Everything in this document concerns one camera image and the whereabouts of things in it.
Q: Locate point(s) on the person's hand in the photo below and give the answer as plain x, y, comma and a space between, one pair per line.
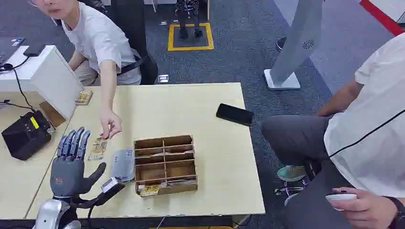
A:
110, 121
367, 210

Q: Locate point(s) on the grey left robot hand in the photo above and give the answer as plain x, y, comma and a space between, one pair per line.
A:
68, 175

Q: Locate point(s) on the white handheld device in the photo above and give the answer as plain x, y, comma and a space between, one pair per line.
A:
340, 197

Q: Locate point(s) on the yellow hotel card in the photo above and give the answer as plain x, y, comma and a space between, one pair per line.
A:
98, 149

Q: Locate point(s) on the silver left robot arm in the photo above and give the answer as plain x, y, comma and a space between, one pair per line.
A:
50, 215

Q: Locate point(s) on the black wristwatch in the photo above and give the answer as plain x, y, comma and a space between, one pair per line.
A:
399, 211

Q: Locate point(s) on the grey card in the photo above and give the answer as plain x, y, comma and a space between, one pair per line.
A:
123, 166

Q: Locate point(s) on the black card reader device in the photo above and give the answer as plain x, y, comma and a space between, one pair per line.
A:
25, 137

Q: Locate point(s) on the metal floor socket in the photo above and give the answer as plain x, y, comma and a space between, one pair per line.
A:
163, 79

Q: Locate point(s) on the wooden card box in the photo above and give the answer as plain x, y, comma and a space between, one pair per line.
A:
164, 167

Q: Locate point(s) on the white box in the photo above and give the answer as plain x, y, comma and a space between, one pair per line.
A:
47, 79

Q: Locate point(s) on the chrome stool base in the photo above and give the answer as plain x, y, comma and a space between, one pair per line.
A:
292, 191

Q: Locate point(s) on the person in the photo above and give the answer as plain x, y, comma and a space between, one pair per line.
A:
98, 41
367, 132

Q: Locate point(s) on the black office chair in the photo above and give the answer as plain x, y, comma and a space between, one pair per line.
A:
133, 31

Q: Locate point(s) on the black power adapter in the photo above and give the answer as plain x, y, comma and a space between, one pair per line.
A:
34, 49

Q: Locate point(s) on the black smartphone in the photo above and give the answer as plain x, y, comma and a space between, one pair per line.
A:
234, 114

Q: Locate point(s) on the dark laptop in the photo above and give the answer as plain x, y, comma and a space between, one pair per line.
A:
8, 49

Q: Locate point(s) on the standing humanoid robot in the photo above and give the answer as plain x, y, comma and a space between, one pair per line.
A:
189, 19

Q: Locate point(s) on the grey kiosk stand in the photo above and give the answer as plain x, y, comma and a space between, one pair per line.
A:
296, 47

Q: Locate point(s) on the dark shoe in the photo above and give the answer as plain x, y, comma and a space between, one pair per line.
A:
280, 43

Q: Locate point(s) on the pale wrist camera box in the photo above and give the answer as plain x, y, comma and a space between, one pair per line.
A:
111, 184

